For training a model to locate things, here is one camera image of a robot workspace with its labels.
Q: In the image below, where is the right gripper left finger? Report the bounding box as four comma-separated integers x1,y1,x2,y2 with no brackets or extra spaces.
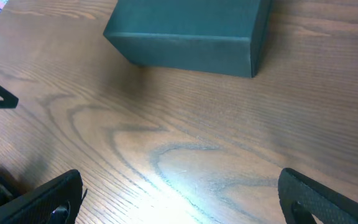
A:
0,169,86,224

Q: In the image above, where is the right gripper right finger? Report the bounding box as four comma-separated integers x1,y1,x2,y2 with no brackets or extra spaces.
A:
278,168,358,224

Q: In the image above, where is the dark green box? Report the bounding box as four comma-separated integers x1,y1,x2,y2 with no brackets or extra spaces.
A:
103,0,273,78

